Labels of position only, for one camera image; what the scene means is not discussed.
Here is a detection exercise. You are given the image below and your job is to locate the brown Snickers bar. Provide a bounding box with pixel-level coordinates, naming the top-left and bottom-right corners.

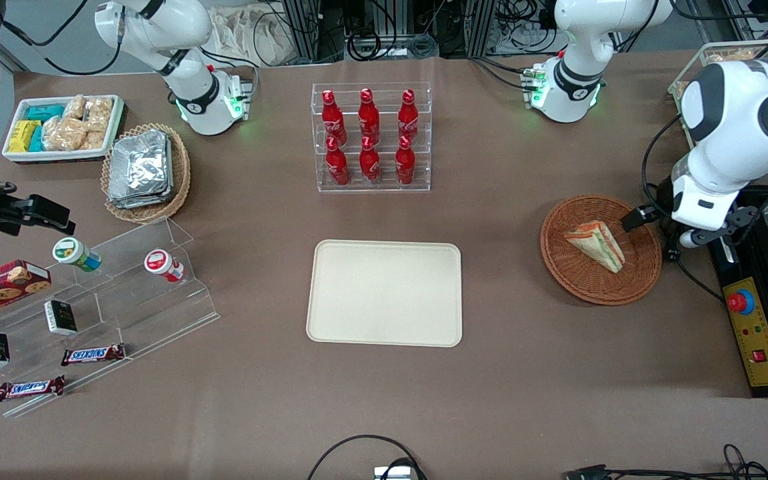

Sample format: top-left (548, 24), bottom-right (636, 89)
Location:
top-left (0, 375), bottom-right (66, 402)
top-left (61, 343), bottom-right (126, 367)

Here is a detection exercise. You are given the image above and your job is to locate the white cloth bag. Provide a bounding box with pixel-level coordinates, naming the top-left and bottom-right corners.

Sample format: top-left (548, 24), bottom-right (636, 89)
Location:
top-left (207, 5), bottom-right (299, 67)

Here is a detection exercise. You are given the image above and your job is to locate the aluminium frame post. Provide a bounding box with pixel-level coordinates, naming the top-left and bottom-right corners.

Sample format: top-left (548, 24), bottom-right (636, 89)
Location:
top-left (283, 0), bottom-right (323, 62)
top-left (465, 0), bottom-right (498, 57)

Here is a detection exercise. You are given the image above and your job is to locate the yellow snack packet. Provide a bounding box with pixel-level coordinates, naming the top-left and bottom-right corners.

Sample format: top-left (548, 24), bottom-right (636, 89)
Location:
top-left (8, 120), bottom-right (42, 153)

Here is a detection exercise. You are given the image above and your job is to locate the black cable with plug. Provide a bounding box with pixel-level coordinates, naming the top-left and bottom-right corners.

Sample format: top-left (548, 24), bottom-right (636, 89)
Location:
top-left (641, 113), bottom-right (726, 304)

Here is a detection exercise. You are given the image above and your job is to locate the green lid yogurt cup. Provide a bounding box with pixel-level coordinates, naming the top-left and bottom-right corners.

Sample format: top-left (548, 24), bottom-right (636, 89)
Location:
top-left (52, 237), bottom-right (102, 273)

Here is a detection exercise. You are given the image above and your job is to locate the white rectangular snack tray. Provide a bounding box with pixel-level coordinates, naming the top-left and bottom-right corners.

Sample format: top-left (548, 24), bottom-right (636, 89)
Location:
top-left (2, 95), bottom-right (125, 164)

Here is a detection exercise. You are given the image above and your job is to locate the red cola bottle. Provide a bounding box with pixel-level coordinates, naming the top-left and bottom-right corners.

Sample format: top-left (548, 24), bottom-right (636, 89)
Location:
top-left (321, 89), bottom-right (347, 142)
top-left (358, 88), bottom-right (381, 142)
top-left (398, 89), bottom-right (419, 141)
top-left (395, 135), bottom-right (417, 185)
top-left (325, 137), bottom-right (351, 186)
top-left (359, 136), bottom-right (381, 185)

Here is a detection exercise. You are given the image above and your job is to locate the triangular sandwich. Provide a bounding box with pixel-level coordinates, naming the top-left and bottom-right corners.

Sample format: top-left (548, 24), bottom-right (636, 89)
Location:
top-left (564, 220), bottom-right (626, 274)

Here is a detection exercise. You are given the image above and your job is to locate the brown round wicker basket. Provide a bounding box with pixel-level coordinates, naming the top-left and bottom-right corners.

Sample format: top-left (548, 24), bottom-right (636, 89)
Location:
top-left (540, 194), bottom-right (663, 306)

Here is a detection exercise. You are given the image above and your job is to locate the beige plastic tray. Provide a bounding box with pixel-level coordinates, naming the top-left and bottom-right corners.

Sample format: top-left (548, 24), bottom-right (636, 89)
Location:
top-left (306, 239), bottom-right (463, 348)

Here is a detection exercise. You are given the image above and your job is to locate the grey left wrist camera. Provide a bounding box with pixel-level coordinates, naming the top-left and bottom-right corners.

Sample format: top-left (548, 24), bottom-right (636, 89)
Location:
top-left (681, 205), bottom-right (759, 249)

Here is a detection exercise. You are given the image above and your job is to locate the bagged fried snack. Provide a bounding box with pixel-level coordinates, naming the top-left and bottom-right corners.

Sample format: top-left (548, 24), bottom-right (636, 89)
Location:
top-left (707, 48), bottom-right (758, 65)

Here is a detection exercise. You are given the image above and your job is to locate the clear acrylic stepped shelf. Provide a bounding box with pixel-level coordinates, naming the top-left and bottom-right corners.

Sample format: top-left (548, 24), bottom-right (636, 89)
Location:
top-left (0, 217), bottom-right (221, 419)

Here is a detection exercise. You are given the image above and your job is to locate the black appliance case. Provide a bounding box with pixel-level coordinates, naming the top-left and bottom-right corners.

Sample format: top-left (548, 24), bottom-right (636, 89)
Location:
top-left (707, 187), bottom-right (768, 399)

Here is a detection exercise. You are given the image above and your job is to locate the white wire snack rack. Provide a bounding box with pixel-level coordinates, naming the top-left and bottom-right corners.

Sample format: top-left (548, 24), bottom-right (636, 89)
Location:
top-left (667, 41), bottom-right (768, 151)

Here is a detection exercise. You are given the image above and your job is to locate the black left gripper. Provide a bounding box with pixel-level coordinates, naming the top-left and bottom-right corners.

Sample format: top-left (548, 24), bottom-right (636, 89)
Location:
top-left (622, 199), bottom-right (675, 232)

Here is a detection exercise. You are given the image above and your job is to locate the black cable with connector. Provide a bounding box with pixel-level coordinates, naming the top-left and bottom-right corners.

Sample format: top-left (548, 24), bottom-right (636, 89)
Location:
top-left (564, 443), bottom-right (768, 480)

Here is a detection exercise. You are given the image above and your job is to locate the clear acrylic bottle rack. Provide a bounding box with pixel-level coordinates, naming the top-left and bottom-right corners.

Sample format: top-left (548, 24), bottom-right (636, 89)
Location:
top-left (311, 82), bottom-right (433, 194)

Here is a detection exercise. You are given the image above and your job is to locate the yellow emergency stop control box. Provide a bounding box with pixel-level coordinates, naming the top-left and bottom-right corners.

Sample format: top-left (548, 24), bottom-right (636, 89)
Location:
top-left (722, 277), bottom-right (768, 389)

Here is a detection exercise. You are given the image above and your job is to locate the black looped cable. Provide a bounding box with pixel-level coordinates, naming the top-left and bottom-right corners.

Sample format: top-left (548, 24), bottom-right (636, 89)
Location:
top-left (307, 435), bottom-right (428, 480)

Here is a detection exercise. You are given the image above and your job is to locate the silver foil packet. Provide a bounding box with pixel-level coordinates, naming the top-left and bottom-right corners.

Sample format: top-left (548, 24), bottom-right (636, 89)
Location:
top-left (109, 131), bottom-right (173, 201)
top-left (108, 187), bottom-right (175, 209)

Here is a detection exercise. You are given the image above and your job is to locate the tan oval wicker basket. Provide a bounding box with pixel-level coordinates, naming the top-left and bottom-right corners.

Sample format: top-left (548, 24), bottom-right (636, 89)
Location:
top-left (101, 123), bottom-right (191, 224)

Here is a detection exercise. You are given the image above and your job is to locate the red lid yogurt cup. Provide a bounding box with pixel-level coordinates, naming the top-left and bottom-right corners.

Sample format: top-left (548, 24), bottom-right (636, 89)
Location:
top-left (144, 249), bottom-right (185, 283)

